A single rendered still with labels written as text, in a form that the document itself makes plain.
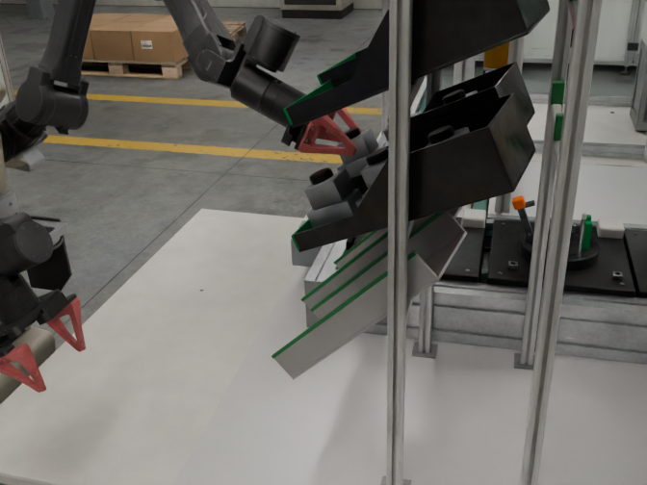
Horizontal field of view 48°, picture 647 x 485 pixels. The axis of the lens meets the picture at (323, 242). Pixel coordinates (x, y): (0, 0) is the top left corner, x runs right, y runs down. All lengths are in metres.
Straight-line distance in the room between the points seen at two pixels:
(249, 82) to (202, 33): 0.12
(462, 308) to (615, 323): 0.25
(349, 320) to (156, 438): 0.39
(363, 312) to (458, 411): 0.32
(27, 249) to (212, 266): 0.66
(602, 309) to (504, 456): 0.31
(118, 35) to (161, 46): 0.40
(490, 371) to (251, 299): 0.49
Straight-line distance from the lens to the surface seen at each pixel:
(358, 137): 1.05
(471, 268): 1.32
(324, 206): 0.92
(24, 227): 1.01
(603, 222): 1.49
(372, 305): 0.90
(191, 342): 1.35
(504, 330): 1.30
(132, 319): 1.45
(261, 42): 1.08
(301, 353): 0.99
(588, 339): 1.30
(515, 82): 1.00
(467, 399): 1.20
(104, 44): 6.95
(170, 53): 6.64
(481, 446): 1.12
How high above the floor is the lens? 1.61
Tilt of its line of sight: 27 degrees down
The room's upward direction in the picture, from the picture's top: 2 degrees counter-clockwise
